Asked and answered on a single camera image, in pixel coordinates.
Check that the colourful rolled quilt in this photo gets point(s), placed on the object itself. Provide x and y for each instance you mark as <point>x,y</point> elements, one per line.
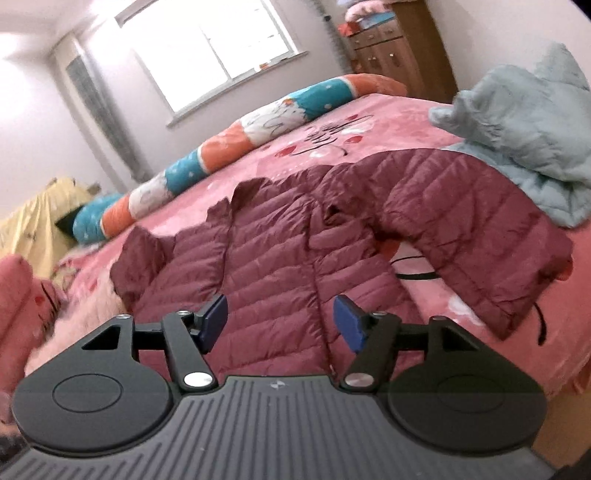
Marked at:
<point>106,217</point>

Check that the wooden dresser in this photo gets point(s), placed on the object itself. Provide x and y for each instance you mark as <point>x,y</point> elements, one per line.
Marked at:
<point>408,48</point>

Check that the yellow cloth covered furniture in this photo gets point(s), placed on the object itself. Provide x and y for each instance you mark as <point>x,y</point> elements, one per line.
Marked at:
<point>31,231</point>

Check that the folded blankets on dresser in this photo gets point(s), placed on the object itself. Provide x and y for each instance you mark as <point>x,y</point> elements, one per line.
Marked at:
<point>361,15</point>

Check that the bright window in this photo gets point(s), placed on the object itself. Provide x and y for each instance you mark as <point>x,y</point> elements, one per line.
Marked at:
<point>194,51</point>

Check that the pink folded blanket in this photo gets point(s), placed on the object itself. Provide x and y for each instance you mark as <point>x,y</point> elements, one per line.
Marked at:
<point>29,309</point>

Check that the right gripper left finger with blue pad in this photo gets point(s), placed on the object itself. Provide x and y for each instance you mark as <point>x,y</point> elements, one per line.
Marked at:
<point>184,337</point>

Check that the grey checked curtain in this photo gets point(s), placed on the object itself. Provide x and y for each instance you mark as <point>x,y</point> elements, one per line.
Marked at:
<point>96,101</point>

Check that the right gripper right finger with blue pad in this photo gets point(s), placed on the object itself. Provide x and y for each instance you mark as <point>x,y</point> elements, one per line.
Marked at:
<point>378,338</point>

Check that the light blue down jacket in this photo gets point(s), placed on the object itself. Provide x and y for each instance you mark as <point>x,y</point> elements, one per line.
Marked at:
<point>534,128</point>

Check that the maroon down jacket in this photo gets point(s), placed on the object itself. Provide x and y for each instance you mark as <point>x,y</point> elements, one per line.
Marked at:
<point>281,251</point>

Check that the light pink quilted pad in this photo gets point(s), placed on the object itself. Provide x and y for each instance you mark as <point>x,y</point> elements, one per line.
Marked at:
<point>78,320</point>

